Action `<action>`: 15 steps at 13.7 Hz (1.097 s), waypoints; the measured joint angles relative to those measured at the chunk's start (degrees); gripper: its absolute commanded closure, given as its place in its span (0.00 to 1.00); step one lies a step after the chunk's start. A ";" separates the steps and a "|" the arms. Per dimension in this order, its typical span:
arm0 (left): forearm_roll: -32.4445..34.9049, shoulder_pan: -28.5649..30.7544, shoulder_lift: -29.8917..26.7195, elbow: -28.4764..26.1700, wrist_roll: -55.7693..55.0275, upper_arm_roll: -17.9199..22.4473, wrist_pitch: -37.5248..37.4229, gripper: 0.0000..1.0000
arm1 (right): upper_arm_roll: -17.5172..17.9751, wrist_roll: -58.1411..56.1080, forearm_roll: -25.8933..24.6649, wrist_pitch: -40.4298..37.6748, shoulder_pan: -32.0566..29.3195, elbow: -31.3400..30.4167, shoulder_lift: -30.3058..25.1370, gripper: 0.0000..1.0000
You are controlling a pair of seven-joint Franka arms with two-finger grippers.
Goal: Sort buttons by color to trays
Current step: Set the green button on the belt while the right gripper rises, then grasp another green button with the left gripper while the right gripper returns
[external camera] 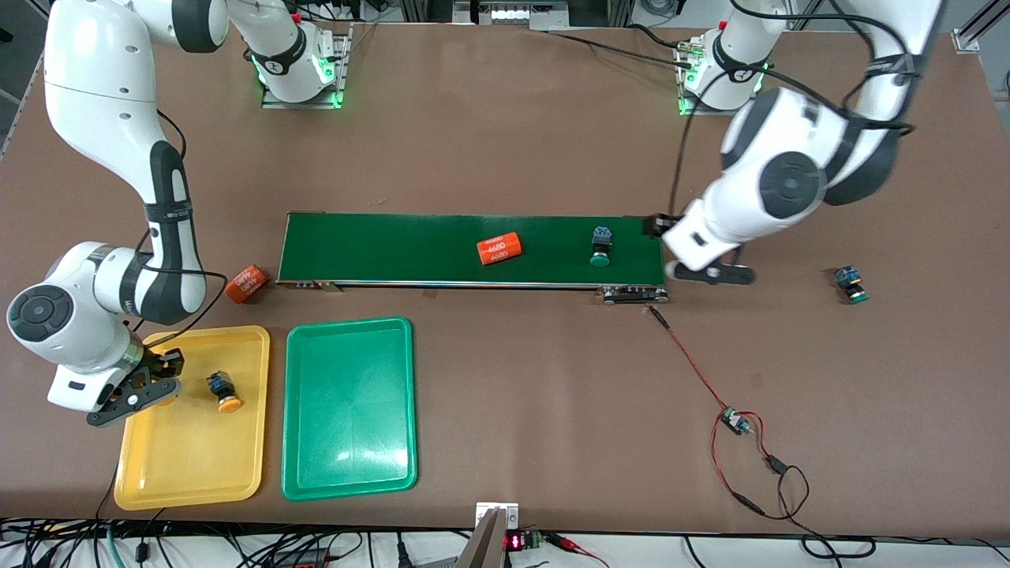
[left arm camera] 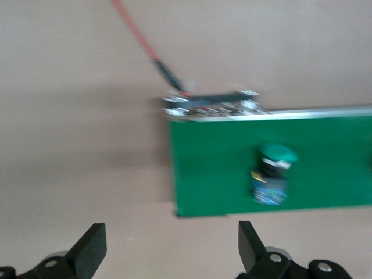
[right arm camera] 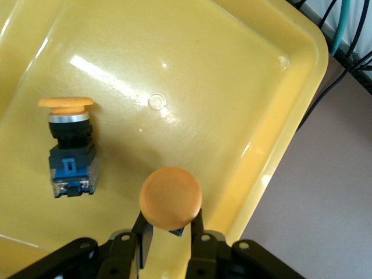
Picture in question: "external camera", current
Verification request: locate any green mushroom push button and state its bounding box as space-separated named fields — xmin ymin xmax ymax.
xmin=835 ymin=266 xmax=871 ymax=306
xmin=589 ymin=225 xmax=616 ymax=268

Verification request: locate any orange 4680 cylinder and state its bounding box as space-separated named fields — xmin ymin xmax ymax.
xmin=476 ymin=231 xmax=524 ymax=267
xmin=224 ymin=264 xmax=271 ymax=305

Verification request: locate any yellow plastic tray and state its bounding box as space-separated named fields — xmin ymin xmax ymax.
xmin=113 ymin=324 xmax=271 ymax=512

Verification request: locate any green plastic tray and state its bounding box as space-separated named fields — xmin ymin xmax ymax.
xmin=280 ymin=316 xmax=419 ymax=503

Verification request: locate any green conveyor belt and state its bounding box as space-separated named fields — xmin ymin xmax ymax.
xmin=275 ymin=211 xmax=671 ymax=306

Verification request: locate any white equipment box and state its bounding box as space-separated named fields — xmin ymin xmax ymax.
xmin=453 ymin=0 xmax=570 ymax=31

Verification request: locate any red clip lead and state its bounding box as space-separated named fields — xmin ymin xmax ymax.
xmin=543 ymin=532 xmax=610 ymax=568

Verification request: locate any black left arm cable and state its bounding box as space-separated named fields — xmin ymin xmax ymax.
xmin=667 ymin=0 xmax=920 ymax=265

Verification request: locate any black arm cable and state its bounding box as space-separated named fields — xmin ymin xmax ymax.
xmin=667 ymin=0 xmax=920 ymax=265
xmin=126 ymin=106 xmax=230 ymax=352

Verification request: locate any red black conveyor wire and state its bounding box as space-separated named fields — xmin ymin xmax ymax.
xmin=647 ymin=305 xmax=733 ymax=414

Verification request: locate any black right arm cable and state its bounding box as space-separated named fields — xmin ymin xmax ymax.
xmin=126 ymin=106 xmax=230 ymax=352

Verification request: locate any thin black cable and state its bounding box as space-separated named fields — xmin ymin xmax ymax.
xmin=93 ymin=462 xmax=122 ymax=523

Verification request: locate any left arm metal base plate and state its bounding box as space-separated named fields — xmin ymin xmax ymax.
xmin=677 ymin=39 xmax=763 ymax=118

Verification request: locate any black cable with plug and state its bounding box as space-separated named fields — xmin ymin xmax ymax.
xmin=130 ymin=509 xmax=170 ymax=565

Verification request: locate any teal cable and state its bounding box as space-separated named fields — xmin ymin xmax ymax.
xmin=101 ymin=525 xmax=129 ymax=568

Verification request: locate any long black cable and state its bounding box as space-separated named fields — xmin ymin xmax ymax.
xmin=543 ymin=24 xmax=689 ymax=70

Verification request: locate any red black looped wire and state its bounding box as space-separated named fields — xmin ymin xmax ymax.
xmin=709 ymin=410 xmax=878 ymax=559

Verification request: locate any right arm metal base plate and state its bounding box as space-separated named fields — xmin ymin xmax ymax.
xmin=260 ymin=24 xmax=354 ymax=110

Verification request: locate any grey metal camera bracket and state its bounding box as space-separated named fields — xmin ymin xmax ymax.
xmin=453 ymin=501 xmax=522 ymax=568

